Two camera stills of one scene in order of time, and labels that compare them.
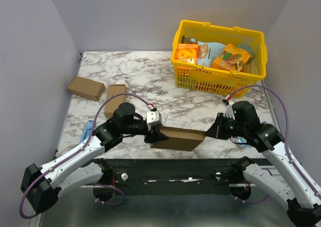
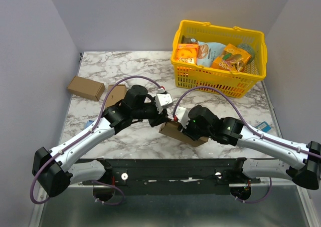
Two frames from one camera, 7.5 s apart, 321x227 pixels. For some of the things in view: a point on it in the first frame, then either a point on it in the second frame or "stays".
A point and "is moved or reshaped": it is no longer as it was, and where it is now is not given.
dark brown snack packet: (187, 40) stays
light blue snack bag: (207, 52) stays
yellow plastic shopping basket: (222, 60) stays
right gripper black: (219, 127) to (187, 131)
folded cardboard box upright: (114, 103) stays
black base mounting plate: (173, 176) stays
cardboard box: (179, 139) is moved or reshaped
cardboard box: (87, 87) stays
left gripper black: (156, 136) to (158, 119)
